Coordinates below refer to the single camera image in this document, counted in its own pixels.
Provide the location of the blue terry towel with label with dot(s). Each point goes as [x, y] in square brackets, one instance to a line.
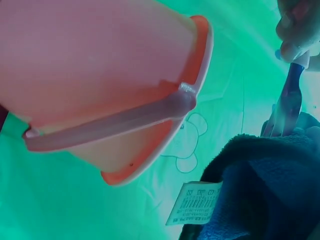
[270, 190]

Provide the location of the person's left fingers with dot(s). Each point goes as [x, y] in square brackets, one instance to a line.
[291, 32]

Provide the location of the person's left hand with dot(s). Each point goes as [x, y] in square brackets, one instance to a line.
[297, 27]

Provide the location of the blue and white stick tool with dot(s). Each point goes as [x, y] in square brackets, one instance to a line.
[291, 95]

